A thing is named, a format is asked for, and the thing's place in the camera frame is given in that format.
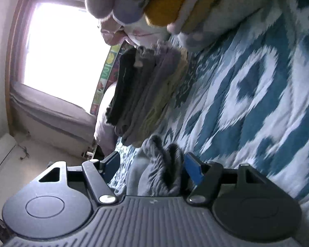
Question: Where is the grey fleece garment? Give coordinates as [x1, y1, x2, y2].
[112, 135, 192, 198]

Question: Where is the stack of folded dark clothes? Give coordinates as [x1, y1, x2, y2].
[106, 42, 188, 147]

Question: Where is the pile of unfolded clothes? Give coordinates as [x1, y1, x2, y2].
[85, 0, 169, 47]

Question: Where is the pink pillow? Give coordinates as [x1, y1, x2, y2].
[94, 82, 118, 157]

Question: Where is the blue white patterned quilt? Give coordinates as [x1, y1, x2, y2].
[111, 0, 309, 246]

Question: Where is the colourful patterned headboard strip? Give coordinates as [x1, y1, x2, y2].
[90, 41, 133, 115]

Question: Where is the mustard yellow knit garment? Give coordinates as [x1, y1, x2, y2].
[144, 0, 219, 34]

